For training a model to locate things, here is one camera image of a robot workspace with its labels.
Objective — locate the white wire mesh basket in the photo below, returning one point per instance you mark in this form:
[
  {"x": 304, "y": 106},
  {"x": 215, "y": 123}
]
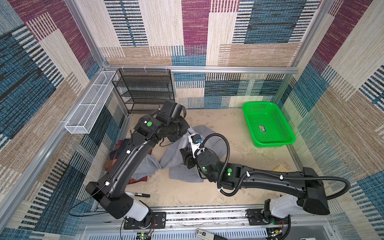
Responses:
[{"x": 87, "y": 112}]

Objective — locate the grey long sleeve shirt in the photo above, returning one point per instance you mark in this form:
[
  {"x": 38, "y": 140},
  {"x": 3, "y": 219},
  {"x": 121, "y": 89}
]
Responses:
[{"x": 174, "y": 159}]

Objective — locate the black wire mesh shelf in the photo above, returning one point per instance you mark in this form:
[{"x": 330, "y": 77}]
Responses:
[{"x": 144, "y": 90}]

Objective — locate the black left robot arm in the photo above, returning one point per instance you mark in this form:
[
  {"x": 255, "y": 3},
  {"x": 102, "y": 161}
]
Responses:
[{"x": 109, "y": 191}]

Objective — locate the maroon folded shirt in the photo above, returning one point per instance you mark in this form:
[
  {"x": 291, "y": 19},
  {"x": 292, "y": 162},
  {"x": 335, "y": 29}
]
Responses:
[{"x": 138, "y": 178}]

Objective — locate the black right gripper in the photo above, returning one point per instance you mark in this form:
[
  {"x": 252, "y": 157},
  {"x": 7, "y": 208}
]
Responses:
[{"x": 187, "y": 159}]

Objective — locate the multicolour patchwork folded shirt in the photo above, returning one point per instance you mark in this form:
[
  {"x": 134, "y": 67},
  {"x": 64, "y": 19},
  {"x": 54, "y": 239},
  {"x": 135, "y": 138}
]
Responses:
[{"x": 116, "y": 152}]

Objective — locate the green plastic basket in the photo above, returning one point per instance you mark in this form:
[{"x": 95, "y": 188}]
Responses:
[{"x": 267, "y": 124}]

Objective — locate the black marker pen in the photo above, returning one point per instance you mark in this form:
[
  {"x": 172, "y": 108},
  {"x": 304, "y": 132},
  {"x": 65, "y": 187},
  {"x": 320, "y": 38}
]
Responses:
[{"x": 138, "y": 195}]

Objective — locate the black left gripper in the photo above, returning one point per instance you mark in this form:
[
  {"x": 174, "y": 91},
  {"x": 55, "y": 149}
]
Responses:
[{"x": 184, "y": 127}]

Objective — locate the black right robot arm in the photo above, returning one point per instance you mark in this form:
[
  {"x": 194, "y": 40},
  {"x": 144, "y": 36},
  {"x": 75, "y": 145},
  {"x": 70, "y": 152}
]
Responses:
[{"x": 304, "y": 191}]

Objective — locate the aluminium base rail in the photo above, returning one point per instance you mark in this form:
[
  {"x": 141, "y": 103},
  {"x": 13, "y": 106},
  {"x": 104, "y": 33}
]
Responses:
[{"x": 230, "y": 222}]

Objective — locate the yellow calculator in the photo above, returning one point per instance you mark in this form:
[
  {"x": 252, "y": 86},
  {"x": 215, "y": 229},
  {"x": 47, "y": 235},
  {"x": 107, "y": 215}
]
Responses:
[{"x": 281, "y": 168}]

